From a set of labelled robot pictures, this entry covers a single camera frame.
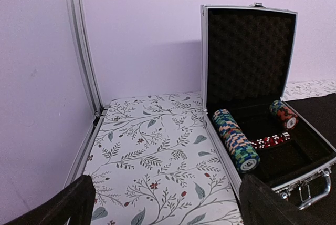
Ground long poker chip stack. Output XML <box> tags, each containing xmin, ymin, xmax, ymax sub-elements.
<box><xmin>213</xmin><ymin>109</ymin><xmax>260</xmax><ymax>173</ymax></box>

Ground left aluminium frame post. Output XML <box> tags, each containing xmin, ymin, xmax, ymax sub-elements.
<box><xmin>67</xmin><ymin>0</ymin><xmax>104</xmax><ymax>118</ymax></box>

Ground aluminium poker chip case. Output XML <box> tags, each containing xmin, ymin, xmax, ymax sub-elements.
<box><xmin>201</xmin><ymin>4</ymin><xmax>335</xmax><ymax>210</ymax></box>

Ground short poker chip stack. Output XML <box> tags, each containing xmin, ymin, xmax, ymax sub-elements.
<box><xmin>269</xmin><ymin>100</ymin><xmax>299</xmax><ymax>130</ymax></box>

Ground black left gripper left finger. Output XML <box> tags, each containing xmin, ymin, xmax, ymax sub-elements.
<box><xmin>8</xmin><ymin>175</ymin><xmax>96</xmax><ymax>225</ymax></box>

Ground red dice row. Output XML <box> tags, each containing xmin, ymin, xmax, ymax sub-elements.
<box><xmin>250</xmin><ymin>132</ymin><xmax>291</xmax><ymax>150</ymax></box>

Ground black poker mat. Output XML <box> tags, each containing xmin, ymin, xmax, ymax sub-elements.
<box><xmin>286</xmin><ymin>93</ymin><xmax>335</xmax><ymax>160</ymax></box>

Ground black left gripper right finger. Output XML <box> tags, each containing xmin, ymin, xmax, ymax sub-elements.
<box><xmin>239</xmin><ymin>175</ymin><xmax>315</xmax><ymax>224</ymax></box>

